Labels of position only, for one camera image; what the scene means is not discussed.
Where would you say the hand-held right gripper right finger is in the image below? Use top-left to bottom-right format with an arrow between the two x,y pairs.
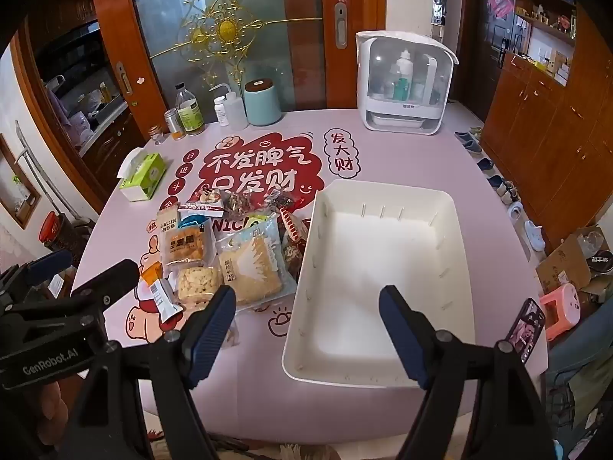
378,285 -> 559,460

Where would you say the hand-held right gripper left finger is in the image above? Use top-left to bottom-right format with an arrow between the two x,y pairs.
67,286 -> 238,460

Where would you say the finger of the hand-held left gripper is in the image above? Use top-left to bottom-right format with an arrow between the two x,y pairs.
0,249 -> 72,298
71,259 -> 141,308

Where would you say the large toast bread packet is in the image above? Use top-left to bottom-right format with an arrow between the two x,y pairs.
215,224 -> 300,311

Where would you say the brown cake packet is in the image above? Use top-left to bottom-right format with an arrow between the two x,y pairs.
160,223 -> 214,269

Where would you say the beige label snack packet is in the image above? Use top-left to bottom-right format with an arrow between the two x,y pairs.
156,204 -> 182,238

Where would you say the white plastic bin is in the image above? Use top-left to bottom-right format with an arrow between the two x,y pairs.
282,179 -> 476,390

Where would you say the red-white snack packet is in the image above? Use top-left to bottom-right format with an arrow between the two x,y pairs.
184,189 -> 226,214

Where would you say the nut bar packet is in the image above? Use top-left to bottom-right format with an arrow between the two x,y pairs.
221,191 -> 254,216

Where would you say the red lidded container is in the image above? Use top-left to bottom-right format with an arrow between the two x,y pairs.
41,211 -> 65,250

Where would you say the green tissue box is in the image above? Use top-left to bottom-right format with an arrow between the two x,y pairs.
119,152 -> 167,202

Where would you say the smartphone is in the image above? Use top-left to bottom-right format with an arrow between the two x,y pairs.
505,298 -> 547,364

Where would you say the pink plastic stool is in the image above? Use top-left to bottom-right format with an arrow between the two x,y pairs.
539,283 -> 582,338

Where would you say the metal can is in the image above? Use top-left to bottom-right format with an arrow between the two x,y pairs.
164,108 -> 185,141

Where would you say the cardboard box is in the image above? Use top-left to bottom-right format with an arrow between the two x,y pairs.
536,227 -> 613,307

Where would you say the row of shoes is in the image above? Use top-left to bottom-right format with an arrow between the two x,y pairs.
454,126 -> 547,252

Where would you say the grey-blue cloth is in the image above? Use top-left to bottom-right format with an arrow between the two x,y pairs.
546,297 -> 613,460

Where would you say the glass bottle green label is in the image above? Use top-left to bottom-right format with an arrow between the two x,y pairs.
175,82 -> 206,135

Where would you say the white wash bottle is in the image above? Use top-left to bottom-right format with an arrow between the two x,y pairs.
209,84 -> 248,129

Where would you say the black round bowl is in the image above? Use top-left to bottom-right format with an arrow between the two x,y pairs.
587,249 -> 613,274

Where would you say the teal canister brown lid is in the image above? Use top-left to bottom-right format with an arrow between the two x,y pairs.
244,78 -> 282,127

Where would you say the white countertop storage cabinet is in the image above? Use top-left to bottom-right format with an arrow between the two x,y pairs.
355,30 -> 459,135

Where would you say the white bottle teal label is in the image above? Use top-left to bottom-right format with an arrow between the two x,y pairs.
393,50 -> 415,99

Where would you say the glass sliding door gold ornament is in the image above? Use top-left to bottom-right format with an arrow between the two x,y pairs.
89,0 -> 388,151

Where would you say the dark entrance door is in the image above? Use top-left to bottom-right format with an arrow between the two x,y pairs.
464,0 -> 515,123

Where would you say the wooden picture frame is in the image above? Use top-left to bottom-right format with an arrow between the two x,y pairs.
0,134 -> 41,228

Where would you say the wooden wall cabinet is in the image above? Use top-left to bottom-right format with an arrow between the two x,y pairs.
479,0 -> 613,250

